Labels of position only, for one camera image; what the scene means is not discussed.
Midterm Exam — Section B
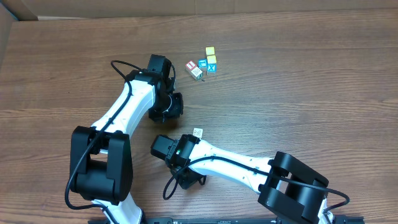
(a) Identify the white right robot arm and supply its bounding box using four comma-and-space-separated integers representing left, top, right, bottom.
164, 134, 334, 223

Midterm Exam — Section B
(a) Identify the red I wooden block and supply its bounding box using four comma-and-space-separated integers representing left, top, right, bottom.
185, 60, 197, 72

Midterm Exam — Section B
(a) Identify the yellow G wooden block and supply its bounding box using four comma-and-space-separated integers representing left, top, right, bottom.
205, 47, 215, 57

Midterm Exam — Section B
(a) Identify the plain K wooden block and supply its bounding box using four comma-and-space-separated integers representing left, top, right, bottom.
193, 128, 203, 139

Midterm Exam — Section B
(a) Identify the plain W wooden block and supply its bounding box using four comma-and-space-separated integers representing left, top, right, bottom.
190, 67, 203, 80

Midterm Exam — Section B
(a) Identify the blue L wooden block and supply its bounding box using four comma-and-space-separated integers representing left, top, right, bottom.
198, 58, 208, 71

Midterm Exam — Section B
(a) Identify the blue X wooden block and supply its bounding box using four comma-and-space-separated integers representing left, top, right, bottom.
206, 63, 217, 76

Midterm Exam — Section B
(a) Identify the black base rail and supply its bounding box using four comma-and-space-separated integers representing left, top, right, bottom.
88, 215, 365, 224

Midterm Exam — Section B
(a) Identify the yellow C wooden block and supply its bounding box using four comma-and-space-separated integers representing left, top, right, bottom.
206, 55, 217, 64

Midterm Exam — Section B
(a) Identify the cardboard back panel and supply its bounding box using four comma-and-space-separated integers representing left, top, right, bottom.
1, 0, 397, 21

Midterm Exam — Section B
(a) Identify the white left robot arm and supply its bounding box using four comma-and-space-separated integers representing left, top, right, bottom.
65, 67, 183, 223

